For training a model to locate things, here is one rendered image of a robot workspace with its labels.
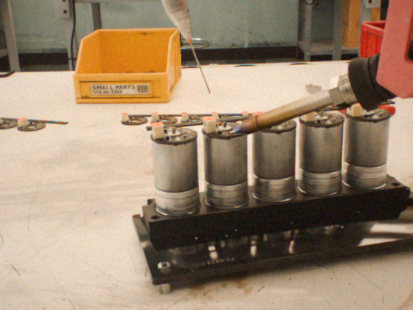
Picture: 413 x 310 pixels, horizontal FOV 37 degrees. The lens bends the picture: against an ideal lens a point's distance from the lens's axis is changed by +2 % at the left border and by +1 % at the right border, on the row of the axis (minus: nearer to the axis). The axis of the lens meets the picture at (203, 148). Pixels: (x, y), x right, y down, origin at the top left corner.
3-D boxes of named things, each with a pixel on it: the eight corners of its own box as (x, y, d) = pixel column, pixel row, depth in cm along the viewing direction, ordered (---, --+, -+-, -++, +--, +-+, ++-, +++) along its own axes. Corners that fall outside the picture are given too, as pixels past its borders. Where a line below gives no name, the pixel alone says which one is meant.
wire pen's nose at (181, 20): (175, 41, 30) (164, 12, 29) (195, 32, 30) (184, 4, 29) (181, 45, 29) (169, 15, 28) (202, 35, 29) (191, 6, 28)
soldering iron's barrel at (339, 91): (243, 146, 31) (361, 105, 27) (231, 117, 30) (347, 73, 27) (256, 137, 32) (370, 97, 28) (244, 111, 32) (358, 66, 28)
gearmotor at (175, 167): (205, 226, 33) (202, 136, 31) (161, 233, 32) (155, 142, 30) (195, 208, 35) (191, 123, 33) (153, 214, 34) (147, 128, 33)
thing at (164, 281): (383, 196, 39) (383, 179, 38) (455, 249, 32) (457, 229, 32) (133, 232, 35) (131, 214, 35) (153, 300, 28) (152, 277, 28)
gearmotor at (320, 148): (348, 206, 35) (352, 119, 33) (307, 212, 34) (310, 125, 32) (329, 190, 37) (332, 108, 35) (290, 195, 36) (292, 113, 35)
